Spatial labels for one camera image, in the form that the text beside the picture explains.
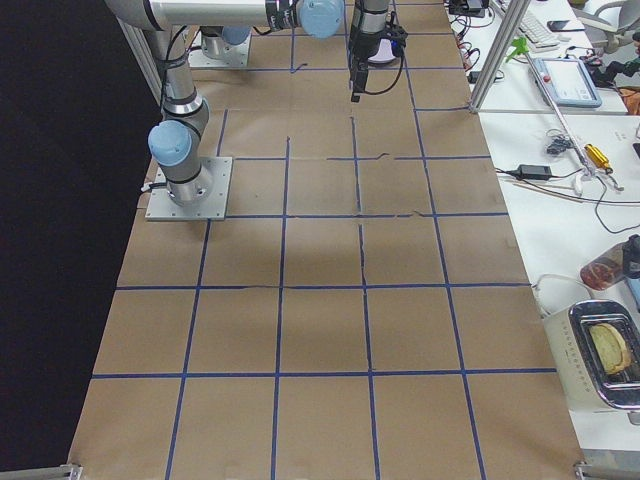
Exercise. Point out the jar with red contents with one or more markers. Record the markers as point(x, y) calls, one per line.
point(612, 266)

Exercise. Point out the white toaster with bread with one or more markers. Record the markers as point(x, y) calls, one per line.
point(595, 345)

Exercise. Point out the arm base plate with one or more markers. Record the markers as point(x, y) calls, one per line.
point(198, 61)
point(204, 198)

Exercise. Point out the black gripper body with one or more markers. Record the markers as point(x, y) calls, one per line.
point(360, 49)

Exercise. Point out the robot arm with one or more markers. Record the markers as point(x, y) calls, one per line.
point(175, 141)
point(225, 37)

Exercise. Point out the green plastic clamp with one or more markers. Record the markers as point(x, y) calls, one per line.
point(519, 50)

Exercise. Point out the long metal rod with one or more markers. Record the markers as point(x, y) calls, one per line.
point(588, 168)

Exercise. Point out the black power adapter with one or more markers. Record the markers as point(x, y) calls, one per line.
point(534, 172)

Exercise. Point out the aluminium frame post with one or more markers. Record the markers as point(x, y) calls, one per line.
point(505, 34)

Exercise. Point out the yellow handled tool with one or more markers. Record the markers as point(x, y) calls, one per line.
point(598, 158)

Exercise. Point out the lavender round plate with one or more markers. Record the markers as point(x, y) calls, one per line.
point(384, 54)

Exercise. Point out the blue teach pendant tablet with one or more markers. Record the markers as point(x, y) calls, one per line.
point(566, 82)

